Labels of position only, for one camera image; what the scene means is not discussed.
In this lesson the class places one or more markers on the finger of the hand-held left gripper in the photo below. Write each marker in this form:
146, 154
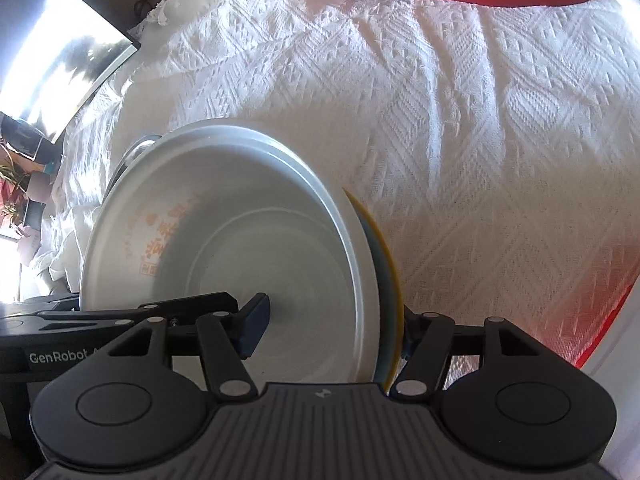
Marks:
200, 305

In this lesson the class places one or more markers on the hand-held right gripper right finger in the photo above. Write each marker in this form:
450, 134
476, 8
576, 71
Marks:
424, 344

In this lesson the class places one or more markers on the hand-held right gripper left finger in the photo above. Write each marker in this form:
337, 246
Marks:
255, 325

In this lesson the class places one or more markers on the yellow-rimmed plate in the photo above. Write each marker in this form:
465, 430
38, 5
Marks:
390, 280

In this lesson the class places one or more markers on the white plastic bowl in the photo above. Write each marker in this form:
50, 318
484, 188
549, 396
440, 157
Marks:
240, 240

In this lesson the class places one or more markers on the stainless steel bowl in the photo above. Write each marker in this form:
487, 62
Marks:
137, 152

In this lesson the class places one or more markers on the white woven blanket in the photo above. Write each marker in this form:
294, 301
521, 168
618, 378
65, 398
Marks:
450, 135

